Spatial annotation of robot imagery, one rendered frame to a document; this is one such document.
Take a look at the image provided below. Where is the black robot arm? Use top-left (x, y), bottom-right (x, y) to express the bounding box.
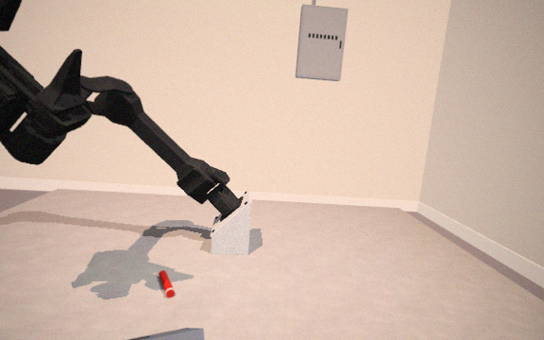
top-left (0, 76), bottom-right (243, 221)

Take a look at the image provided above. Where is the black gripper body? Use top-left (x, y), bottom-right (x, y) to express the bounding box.
top-left (0, 46), bottom-right (92, 136)

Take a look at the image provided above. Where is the red peg with white band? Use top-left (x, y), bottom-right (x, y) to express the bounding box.
top-left (159, 270), bottom-right (175, 298)

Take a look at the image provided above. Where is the grey flat panel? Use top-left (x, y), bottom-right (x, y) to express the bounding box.
top-left (129, 328), bottom-right (205, 340)

